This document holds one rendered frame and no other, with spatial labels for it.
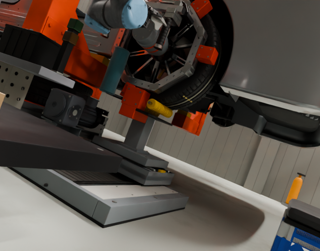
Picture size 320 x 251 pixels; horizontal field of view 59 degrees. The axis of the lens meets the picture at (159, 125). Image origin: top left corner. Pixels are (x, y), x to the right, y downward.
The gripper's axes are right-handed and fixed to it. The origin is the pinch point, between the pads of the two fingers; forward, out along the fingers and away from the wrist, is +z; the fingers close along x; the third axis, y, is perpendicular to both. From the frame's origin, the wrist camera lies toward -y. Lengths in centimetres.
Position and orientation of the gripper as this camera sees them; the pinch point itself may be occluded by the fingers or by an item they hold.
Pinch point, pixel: (155, 21)
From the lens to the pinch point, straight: 133.9
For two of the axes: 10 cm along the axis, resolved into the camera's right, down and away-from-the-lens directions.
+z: 4.2, 1.8, 8.9
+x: 8.3, 3.1, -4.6
